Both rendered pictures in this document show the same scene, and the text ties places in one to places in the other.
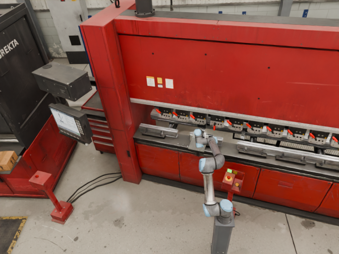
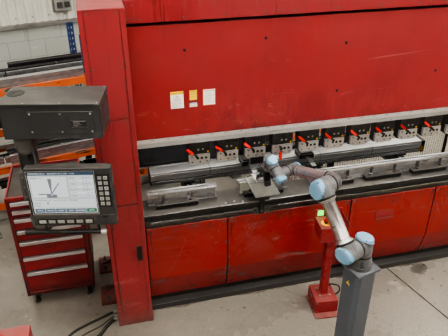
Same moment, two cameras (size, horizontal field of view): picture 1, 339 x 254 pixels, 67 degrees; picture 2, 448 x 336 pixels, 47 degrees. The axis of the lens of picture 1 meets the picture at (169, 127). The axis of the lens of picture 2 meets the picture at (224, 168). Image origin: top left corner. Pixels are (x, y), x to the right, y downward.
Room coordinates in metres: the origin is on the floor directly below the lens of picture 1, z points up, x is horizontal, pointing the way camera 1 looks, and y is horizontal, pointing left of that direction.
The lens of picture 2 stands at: (-0.32, 1.71, 2.92)
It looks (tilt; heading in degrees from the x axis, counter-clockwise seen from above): 30 degrees down; 325
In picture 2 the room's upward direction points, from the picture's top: straight up
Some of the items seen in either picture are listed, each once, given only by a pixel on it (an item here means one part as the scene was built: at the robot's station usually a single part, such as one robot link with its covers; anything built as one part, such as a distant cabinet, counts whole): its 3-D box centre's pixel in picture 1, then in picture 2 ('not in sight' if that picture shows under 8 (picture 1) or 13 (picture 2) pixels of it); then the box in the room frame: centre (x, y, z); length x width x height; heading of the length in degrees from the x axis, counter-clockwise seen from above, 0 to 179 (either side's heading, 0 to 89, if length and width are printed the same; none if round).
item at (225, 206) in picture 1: (225, 207); (363, 244); (1.26, -0.46, 0.94); 0.13 x 0.12 x 0.14; 93
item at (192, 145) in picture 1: (198, 142); (262, 186); (2.08, -0.32, 1.00); 0.26 x 0.18 x 0.01; 159
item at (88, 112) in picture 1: (90, 119); not in sight; (2.43, 0.94, 1.18); 0.40 x 0.24 x 0.07; 69
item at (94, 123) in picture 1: (111, 126); (55, 233); (3.08, 0.90, 0.50); 0.50 x 0.50 x 1.00; 69
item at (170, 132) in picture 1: (158, 130); (182, 194); (2.42, 0.14, 0.92); 0.50 x 0.06 x 0.10; 69
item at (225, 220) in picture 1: (224, 214); (361, 259); (1.26, -0.46, 0.82); 0.15 x 0.15 x 0.10
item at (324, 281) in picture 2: (229, 199); (326, 265); (1.69, -0.65, 0.39); 0.05 x 0.05 x 0.54; 63
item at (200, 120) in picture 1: (200, 116); (253, 144); (2.23, -0.35, 1.26); 0.15 x 0.09 x 0.17; 69
